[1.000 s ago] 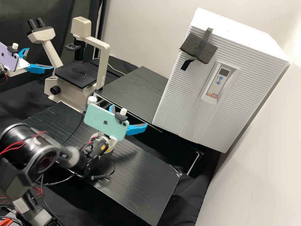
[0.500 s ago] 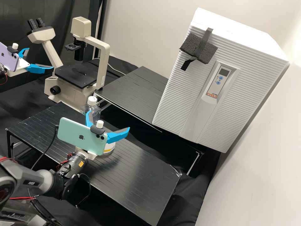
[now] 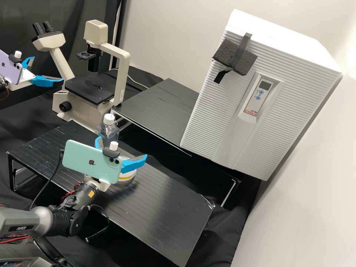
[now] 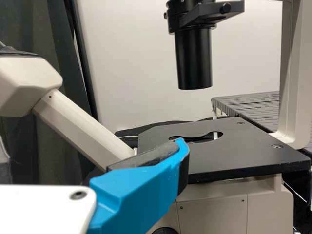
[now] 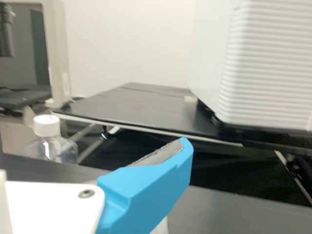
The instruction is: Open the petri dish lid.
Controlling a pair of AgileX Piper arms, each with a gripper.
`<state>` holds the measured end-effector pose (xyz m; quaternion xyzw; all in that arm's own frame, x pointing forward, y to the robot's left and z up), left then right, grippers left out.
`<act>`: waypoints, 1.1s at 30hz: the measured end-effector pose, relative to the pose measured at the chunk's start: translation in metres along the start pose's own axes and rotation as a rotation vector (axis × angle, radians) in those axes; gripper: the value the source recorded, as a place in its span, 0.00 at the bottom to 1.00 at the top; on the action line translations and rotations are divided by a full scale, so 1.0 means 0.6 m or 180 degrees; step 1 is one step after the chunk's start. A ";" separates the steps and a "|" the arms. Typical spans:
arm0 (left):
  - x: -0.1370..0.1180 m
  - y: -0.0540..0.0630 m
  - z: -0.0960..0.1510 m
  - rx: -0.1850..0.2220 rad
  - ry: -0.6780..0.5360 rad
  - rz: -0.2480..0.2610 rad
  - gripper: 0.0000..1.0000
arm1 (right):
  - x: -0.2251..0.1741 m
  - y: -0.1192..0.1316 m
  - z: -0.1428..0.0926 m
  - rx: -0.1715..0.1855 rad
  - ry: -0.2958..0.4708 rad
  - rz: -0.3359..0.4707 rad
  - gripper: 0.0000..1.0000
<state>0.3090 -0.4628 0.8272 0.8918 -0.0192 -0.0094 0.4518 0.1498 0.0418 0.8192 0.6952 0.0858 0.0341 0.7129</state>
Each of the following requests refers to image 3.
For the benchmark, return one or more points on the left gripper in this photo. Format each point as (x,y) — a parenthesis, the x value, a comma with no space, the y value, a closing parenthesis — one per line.
(27,76)

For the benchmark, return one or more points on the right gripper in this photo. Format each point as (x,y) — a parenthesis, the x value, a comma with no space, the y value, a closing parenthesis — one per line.
(103,186)

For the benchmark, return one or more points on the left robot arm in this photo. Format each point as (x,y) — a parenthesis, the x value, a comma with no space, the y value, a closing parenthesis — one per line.
(2,86)

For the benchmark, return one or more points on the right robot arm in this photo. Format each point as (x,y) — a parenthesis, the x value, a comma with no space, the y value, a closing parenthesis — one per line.
(27,219)

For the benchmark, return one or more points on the petri dish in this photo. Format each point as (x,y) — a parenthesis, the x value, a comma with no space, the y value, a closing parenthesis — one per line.
(128,178)

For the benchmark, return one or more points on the white-capped bottle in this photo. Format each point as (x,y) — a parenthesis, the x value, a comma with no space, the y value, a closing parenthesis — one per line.
(108,119)

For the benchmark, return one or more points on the cream microscope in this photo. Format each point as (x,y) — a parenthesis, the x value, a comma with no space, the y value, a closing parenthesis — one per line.
(80,104)

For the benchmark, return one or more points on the black platform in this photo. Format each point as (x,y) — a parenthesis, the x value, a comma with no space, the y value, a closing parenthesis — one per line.
(155,111)
(167,208)

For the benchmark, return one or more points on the incubator door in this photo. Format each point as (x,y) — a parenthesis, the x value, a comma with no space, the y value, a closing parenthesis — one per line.
(211,111)

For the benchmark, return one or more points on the white incubator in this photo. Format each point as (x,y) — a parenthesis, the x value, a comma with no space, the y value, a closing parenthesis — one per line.
(278,33)

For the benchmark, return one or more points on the left wrist camera phone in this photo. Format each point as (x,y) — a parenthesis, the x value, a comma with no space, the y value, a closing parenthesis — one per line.
(8,68)

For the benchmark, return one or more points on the wrist camera phone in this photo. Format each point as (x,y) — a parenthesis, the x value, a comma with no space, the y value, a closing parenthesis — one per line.
(8,68)
(83,158)

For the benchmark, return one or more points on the right wrist camera phone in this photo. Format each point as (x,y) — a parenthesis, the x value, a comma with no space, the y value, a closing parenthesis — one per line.
(83,158)

